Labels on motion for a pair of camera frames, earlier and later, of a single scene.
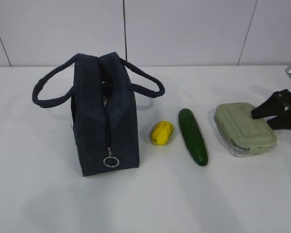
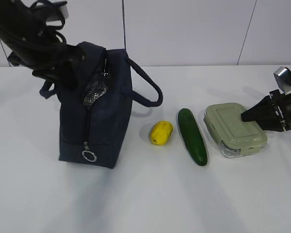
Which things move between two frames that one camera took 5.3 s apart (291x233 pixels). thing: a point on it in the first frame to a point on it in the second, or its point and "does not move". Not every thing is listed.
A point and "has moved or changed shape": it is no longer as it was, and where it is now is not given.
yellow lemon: (161, 133) does not move
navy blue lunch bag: (104, 110) has moved or changed shape
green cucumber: (194, 136) does not move
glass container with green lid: (245, 135) has moved or changed shape
